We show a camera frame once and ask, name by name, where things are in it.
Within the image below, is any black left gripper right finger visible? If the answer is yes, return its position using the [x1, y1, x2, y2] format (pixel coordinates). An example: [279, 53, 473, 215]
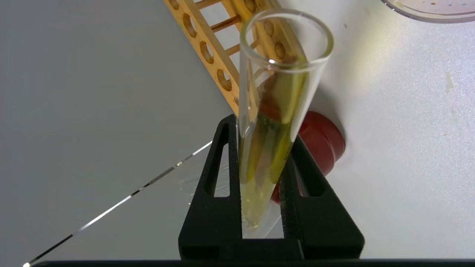
[278, 135, 365, 260]

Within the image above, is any test tube with yellow pigment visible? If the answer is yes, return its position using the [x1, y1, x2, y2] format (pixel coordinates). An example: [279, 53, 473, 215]
[237, 8, 334, 233]

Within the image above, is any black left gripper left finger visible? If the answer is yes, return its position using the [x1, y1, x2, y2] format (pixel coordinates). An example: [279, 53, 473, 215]
[178, 114, 244, 260]

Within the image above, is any wooden test tube rack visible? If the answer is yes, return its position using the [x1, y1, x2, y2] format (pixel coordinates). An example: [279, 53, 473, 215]
[163, 0, 297, 116]

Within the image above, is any dark red cup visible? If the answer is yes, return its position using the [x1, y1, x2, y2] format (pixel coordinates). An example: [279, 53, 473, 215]
[271, 111, 346, 204]

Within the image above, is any clear glass beaker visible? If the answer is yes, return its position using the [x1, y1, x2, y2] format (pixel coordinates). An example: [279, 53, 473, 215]
[380, 0, 475, 24]

